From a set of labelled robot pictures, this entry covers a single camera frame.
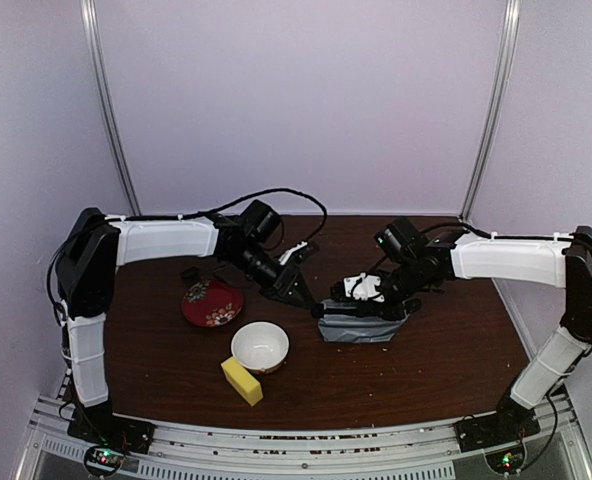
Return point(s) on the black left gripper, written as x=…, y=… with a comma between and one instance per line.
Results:
x=285, y=284

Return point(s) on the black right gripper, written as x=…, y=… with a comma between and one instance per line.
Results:
x=369, y=306

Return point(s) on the grey zip pouch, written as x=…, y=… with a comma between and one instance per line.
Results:
x=358, y=322

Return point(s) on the yellow sponge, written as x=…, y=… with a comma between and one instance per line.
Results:
x=247, y=386

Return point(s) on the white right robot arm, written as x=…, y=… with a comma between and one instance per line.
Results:
x=456, y=355

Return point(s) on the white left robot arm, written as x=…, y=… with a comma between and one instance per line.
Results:
x=99, y=244

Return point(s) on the white ceramic bowl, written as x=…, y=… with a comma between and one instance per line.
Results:
x=260, y=347

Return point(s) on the red floral plate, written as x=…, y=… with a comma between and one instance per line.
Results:
x=211, y=303

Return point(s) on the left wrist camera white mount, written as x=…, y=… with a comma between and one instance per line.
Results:
x=298, y=253

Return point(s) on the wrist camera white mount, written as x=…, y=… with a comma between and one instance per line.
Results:
x=298, y=253
x=362, y=287

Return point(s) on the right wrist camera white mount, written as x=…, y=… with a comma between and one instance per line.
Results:
x=362, y=287

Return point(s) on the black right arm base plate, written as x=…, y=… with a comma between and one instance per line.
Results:
x=491, y=430

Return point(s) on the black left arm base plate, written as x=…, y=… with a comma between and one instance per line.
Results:
x=118, y=433

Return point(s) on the left aluminium corner post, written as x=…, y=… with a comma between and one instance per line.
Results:
x=93, y=38

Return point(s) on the aluminium corner post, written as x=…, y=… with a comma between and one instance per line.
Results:
x=93, y=38
x=502, y=73

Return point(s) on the right aluminium corner post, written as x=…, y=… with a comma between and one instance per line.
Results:
x=502, y=73

